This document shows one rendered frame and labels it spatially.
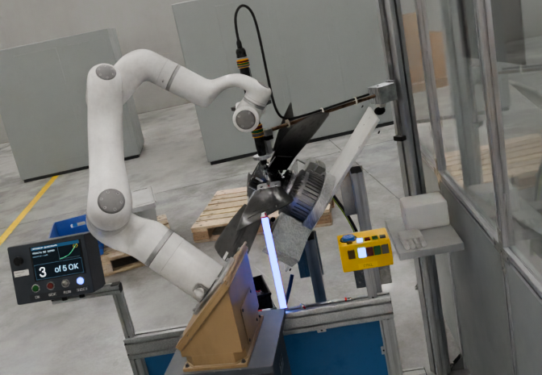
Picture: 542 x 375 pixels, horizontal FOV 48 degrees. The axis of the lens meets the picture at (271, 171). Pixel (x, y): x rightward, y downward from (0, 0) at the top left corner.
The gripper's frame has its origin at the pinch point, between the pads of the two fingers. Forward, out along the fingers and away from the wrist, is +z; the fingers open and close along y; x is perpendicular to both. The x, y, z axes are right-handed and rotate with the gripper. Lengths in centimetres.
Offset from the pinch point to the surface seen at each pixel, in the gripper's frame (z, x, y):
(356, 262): -41, -49, 26
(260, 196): -9.2, -32.4, -3.2
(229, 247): 0, -54, -20
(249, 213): -18.1, -35.0, -7.0
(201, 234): 270, -144, -91
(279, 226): -6.3, -46.0, 1.2
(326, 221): 257, -147, 16
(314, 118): -0.5, -10.0, 21.1
